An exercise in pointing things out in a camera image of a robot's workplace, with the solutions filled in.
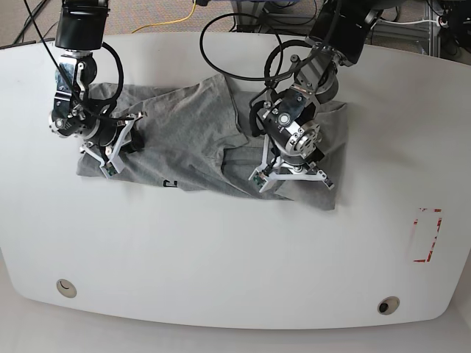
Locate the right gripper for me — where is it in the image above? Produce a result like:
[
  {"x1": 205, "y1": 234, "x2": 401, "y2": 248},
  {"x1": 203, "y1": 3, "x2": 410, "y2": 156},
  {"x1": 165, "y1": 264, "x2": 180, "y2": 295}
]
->
[{"x1": 79, "y1": 111, "x2": 147, "y2": 167}]

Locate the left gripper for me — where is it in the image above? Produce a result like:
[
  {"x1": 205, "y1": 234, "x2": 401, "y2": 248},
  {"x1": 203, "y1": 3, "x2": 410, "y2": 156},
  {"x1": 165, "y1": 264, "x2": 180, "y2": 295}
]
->
[{"x1": 258, "y1": 135, "x2": 334, "y2": 190}]

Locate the grey t-shirt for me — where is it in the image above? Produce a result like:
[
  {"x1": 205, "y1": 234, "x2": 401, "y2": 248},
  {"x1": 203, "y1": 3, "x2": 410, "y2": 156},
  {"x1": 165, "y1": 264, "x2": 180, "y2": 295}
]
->
[{"x1": 75, "y1": 73, "x2": 349, "y2": 213}]

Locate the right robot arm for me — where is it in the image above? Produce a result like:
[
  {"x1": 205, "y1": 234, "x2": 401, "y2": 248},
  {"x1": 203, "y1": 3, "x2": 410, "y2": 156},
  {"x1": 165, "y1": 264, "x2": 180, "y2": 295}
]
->
[{"x1": 49, "y1": 1, "x2": 145, "y2": 178}]

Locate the red tape rectangle marking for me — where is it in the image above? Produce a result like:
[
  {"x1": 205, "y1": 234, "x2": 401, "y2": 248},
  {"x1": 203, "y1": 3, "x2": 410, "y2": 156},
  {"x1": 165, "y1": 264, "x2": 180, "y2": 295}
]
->
[{"x1": 408, "y1": 208, "x2": 444, "y2": 263}]

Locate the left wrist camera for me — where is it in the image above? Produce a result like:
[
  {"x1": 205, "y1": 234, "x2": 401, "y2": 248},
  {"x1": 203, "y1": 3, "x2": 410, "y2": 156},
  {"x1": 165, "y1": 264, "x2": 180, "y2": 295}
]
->
[{"x1": 249, "y1": 167, "x2": 276, "y2": 193}]

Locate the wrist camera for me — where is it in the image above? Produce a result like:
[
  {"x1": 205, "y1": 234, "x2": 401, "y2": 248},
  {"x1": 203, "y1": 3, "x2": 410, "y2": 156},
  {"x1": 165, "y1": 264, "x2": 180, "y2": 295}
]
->
[
  {"x1": 99, "y1": 160, "x2": 124, "y2": 179},
  {"x1": 249, "y1": 167, "x2": 276, "y2": 193}
]

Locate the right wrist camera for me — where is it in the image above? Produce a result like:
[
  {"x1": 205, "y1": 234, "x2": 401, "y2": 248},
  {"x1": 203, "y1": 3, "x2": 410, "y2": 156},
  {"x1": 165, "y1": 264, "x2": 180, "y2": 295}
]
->
[{"x1": 99, "y1": 160, "x2": 124, "y2": 179}]

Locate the yellow cable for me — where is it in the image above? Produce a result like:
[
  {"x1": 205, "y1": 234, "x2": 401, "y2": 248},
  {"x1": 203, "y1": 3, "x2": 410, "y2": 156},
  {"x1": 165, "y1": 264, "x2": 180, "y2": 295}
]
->
[{"x1": 131, "y1": 0, "x2": 196, "y2": 35}]

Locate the aluminium frame stand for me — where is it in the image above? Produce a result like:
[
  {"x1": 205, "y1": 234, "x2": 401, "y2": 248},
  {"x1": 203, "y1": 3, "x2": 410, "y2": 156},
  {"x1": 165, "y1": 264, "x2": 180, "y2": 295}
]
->
[{"x1": 230, "y1": 1, "x2": 442, "y2": 57}]

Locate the left table cable grommet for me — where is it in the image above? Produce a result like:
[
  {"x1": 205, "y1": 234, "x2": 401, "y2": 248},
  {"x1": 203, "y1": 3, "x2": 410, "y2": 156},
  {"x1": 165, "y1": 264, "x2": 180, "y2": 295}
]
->
[{"x1": 56, "y1": 279, "x2": 77, "y2": 299}]

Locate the table cable grommet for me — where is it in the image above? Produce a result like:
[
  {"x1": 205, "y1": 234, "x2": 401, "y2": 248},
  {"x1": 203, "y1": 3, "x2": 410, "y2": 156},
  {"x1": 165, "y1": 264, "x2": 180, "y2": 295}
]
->
[
  {"x1": 56, "y1": 279, "x2": 77, "y2": 299},
  {"x1": 378, "y1": 296, "x2": 400, "y2": 315}
]

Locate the right table cable grommet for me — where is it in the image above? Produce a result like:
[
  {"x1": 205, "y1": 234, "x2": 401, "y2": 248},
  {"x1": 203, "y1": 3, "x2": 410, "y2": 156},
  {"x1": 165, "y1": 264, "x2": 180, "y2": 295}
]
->
[{"x1": 378, "y1": 296, "x2": 400, "y2": 315}]

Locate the white cable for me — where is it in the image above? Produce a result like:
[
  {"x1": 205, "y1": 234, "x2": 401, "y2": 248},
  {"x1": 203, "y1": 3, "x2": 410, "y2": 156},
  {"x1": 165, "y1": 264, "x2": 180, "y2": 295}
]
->
[{"x1": 378, "y1": 18, "x2": 439, "y2": 26}]

